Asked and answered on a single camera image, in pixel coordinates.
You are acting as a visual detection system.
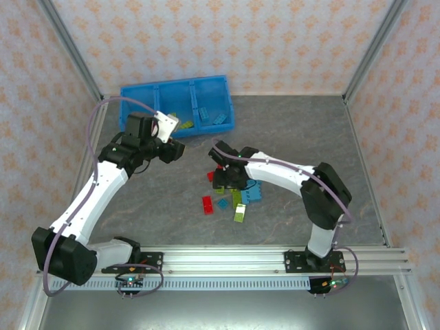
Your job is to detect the aluminium frame post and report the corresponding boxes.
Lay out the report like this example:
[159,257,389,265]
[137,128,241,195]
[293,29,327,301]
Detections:
[342,0,412,104]
[36,0,104,101]

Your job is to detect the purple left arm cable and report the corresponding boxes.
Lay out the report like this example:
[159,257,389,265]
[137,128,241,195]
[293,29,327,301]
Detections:
[41,96,165,299]

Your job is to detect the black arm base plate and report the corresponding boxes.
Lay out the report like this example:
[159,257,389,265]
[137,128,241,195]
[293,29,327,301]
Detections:
[284,250,345,274]
[137,252,164,273]

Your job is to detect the small circuit board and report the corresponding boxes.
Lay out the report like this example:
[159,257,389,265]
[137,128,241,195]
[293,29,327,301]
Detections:
[115,274,144,289]
[318,277,349,289]

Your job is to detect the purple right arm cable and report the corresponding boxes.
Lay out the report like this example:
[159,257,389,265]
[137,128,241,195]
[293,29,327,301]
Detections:
[210,137,360,296]

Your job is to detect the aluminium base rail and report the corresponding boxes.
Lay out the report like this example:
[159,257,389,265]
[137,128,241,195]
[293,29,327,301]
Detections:
[36,245,412,276]

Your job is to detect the slotted grey cable duct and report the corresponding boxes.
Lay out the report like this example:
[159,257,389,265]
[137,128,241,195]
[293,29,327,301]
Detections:
[50,276,312,292]

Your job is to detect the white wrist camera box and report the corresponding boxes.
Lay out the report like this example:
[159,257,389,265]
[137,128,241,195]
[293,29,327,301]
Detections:
[151,110,180,144]

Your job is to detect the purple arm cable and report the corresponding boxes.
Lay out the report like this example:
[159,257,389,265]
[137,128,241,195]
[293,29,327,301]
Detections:
[41,96,165,299]
[210,137,360,296]

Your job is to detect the blue plastic bin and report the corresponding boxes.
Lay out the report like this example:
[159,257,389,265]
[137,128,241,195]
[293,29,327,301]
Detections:
[119,84,160,132]
[155,79,201,139]
[190,74,236,134]

